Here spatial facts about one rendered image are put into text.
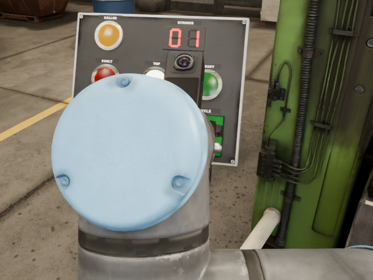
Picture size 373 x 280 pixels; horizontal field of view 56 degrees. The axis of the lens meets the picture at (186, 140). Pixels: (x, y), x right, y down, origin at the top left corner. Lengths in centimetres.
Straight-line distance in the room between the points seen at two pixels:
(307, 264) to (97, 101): 17
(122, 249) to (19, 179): 226
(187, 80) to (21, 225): 178
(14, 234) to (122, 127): 189
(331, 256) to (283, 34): 66
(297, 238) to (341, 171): 27
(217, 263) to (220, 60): 49
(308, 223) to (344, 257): 79
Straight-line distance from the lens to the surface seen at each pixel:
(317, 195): 100
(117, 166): 20
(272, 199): 106
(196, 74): 42
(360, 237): 78
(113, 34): 73
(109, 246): 22
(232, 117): 67
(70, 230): 199
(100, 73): 72
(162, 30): 71
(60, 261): 186
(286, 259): 26
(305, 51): 83
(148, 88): 20
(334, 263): 26
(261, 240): 99
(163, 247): 22
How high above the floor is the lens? 134
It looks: 30 degrees down
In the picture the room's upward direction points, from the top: straight up
